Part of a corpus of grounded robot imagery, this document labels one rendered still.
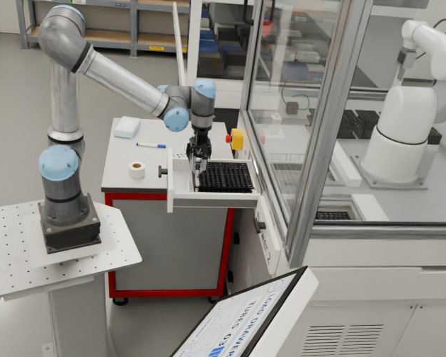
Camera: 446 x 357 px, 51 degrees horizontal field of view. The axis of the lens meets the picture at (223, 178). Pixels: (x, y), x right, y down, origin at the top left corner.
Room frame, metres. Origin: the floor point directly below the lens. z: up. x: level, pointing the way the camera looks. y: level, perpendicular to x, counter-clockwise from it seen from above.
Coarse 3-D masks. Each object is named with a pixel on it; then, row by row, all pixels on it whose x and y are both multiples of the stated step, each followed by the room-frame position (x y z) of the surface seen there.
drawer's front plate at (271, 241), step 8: (264, 200) 1.34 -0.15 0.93; (256, 208) 1.37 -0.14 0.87; (264, 208) 1.30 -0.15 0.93; (256, 216) 1.36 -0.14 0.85; (264, 216) 1.26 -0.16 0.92; (272, 224) 1.22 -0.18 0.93; (264, 232) 1.23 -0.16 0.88; (272, 232) 1.17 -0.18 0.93; (272, 240) 1.14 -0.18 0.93; (272, 248) 1.12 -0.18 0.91; (272, 256) 1.11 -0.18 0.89; (272, 264) 1.09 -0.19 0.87; (272, 272) 1.09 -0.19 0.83
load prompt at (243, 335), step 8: (272, 296) 0.68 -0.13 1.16; (264, 304) 0.67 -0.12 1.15; (272, 304) 0.65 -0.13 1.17; (256, 312) 0.65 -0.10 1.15; (264, 312) 0.63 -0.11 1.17; (248, 320) 0.63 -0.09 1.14; (256, 320) 0.61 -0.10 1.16; (248, 328) 0.60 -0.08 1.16; (240, 336) 0.58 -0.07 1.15; (248, 336) 0.56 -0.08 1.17; (232, 344) 0.57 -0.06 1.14; (240, 344) 0.55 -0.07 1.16; (224, 352) 0.55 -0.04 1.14; (232, 352) 0.54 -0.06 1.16
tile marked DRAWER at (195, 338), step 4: (212, 316) 0.74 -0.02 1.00; (216, 316) 0.73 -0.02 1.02; (208, 320) 0.73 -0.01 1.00; (212, 320) 0.72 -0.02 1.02; (204, 324) 0.72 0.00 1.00; (208, 324) 0.71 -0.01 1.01; (200, 328) 0.71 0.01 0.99; (204, 328) 0.70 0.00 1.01; (196, 332) 0.70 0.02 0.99; (200, 332) 0.69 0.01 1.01; (204, 332) 0.68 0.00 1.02; (192, 336) 0.69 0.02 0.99; (196, 336) 0.68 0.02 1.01; (200, 336) 0.67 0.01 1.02; (188, 340) 0.68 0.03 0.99; (192, 340) 0.67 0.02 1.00; (196, 340) 0.66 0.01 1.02
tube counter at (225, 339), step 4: (232, 332) 0.61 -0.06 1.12; (224, 336) 0.61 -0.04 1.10; (228, 336) 0.60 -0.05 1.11; (232, 336) 0.60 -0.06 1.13; (220, 340) 0.61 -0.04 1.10; (224, 340) 0.60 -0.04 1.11; (228, 340) 0.59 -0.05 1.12; (216, 344) 0.60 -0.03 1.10; (220, 344) 0.59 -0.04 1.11; (224, 344) 0.58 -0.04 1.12; (212, 348) 0.59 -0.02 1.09; (216, 348) 0.58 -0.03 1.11; (220, 348) 0.57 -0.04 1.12; (212, 352) 0.57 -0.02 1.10; (216, 352) 0.57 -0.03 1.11; (220, 352) 0.56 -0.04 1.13; (208, 356) 0.56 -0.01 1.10; (212, 356) 0.56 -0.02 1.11; (216, 356) 0.55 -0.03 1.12
